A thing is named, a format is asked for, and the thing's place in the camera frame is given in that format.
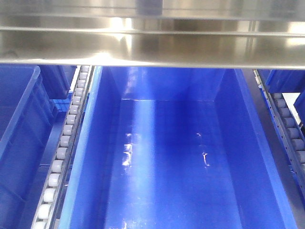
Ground stainless steel shelf beam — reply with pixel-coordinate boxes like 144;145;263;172
0;0;305;69

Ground large blue plastic bin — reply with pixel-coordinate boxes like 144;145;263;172
59;67;297;229

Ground blue bin behind left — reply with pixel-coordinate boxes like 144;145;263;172
39;65;77;99

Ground blue bin at left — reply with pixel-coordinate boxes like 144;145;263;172
0;64;55;229

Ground blue bin at right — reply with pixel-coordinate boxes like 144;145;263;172
258;69;305;93

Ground right white roller track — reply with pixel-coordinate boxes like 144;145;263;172
253;69;305;192

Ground white roller track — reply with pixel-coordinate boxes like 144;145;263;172
253;69;305;192
31;65;95;229

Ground left white roller track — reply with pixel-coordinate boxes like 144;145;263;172
31;65;95;229

